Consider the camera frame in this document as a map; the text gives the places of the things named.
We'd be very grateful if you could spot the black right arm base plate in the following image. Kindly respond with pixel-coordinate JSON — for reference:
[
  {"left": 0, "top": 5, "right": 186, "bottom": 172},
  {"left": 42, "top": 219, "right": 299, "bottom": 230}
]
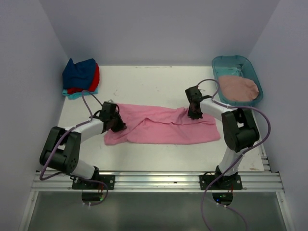
[{"left": 199, "top": 172, "right": 243, "bottom": 190}]

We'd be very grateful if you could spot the folded red t-shirt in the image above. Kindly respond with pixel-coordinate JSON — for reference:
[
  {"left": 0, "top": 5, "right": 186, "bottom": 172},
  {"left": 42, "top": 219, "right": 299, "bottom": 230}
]
[{"left": 67, "top": 64, "right": 100, "bottom": 95}]

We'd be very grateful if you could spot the folded blue t-shirt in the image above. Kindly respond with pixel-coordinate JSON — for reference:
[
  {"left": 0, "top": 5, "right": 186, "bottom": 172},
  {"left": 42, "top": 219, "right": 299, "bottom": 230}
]
[{"left": 62, "top": 58, "right": 96, "bottom": 90}]

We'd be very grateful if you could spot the salmon pink cloth in bin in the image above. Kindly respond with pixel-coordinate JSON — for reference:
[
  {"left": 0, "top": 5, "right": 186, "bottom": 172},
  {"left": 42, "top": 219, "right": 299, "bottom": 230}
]
[{"left": 218, "top": 75, "right": 259, "bottom": 102}]

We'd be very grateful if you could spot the folded teal t-shirt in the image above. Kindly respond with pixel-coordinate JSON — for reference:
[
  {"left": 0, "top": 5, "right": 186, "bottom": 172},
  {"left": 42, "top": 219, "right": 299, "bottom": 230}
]
[{"left": 62, "top": 88, "right": 98, "bottom": 100}]

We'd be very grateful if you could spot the aluminium mounting rail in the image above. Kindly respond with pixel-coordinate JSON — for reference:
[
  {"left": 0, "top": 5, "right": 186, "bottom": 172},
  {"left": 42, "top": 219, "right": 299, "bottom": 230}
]
[{"left": 30, "top": 171, "right": 284, "bottom": 193}]

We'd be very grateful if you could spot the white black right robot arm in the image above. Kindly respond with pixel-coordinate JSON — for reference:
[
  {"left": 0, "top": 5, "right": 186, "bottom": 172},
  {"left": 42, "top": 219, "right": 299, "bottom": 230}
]
[{"left": 185, "top": 86, "right": 260, "bottom": 190}]

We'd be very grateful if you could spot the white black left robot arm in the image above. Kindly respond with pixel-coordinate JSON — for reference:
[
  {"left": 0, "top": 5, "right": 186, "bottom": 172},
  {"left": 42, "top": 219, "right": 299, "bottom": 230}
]
[{"left": 39, "top": 102, "right": 127, "bottom": 189}]

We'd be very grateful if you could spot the pink t-shirt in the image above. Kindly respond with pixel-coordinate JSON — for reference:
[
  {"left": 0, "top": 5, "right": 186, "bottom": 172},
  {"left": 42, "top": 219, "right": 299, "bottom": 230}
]
[{"left": 104, "top": 104, "right": 220, "bottom": 145}]

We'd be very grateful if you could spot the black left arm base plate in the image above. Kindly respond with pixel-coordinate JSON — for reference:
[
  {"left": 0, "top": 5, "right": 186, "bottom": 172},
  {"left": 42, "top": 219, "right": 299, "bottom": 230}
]
[{"left": 70, "top": 175, "right": 116, "bottom": 190}]

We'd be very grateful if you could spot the teal plastic bin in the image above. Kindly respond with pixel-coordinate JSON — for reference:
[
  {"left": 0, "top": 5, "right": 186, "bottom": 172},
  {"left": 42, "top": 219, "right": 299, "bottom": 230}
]
[{"left": 212, "top": 55, "right": 263, "bottom": 106}]

